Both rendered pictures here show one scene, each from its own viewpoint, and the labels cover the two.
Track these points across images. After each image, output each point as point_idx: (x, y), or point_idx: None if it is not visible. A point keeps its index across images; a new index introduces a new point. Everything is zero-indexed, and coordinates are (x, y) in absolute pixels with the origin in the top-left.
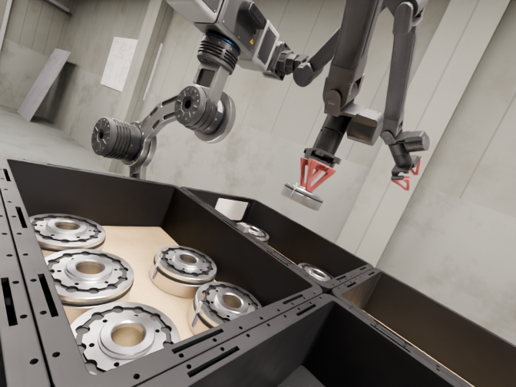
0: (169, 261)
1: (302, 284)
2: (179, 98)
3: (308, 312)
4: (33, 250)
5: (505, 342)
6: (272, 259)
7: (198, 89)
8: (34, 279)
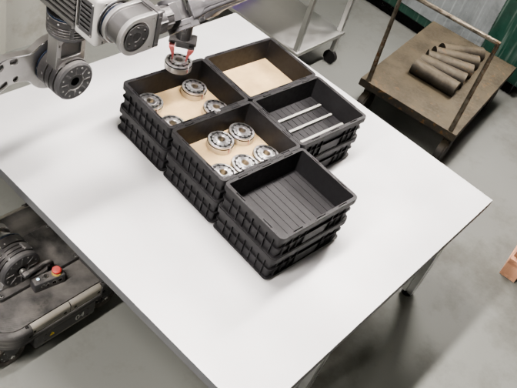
0: (225, 145)
1: (246, 105)
2: (63, 85)
3: (267, 112)
4: (275, 156)
5: (245, 47)
6: (236, 108)
7: (85, 65)
8: (282, 154)
